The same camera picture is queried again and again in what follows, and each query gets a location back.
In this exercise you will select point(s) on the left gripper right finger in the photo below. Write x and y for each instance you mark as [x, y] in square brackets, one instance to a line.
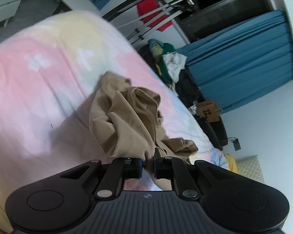
[176, 171]

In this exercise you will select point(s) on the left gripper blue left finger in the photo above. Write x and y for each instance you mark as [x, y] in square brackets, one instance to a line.
[120, 170]

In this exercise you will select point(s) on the tan t-shirt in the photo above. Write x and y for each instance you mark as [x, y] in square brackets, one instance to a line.
[126, 122]

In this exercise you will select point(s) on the pile of clothes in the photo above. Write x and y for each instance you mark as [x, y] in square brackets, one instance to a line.
[170, 67]

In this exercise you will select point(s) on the black armchair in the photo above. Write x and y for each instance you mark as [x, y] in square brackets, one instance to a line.
[215, 131]

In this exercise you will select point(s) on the yellow pillow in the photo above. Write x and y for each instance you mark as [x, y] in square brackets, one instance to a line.
[232, 166]

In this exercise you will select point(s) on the brown paper bag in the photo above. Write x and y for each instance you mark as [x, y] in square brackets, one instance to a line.
[209, 110]

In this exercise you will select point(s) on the quilted beige headboard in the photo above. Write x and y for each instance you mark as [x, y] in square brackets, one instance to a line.
[250, 167]

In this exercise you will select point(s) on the pastel tie-dye bed sheet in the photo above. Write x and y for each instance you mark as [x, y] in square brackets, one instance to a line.
[49, 75]

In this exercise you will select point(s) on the right blue curtain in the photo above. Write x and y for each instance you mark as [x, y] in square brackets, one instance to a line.
[244, 62]

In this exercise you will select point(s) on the silver tripod stand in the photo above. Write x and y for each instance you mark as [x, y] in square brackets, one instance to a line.
[163, 13]

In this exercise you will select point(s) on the dark window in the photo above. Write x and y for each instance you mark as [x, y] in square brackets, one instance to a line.
[202, 18]

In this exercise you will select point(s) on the white stool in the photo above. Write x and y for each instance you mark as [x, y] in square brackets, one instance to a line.
[86, 5]

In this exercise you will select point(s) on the black wall socket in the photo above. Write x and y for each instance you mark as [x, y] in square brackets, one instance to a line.
[236, 144]

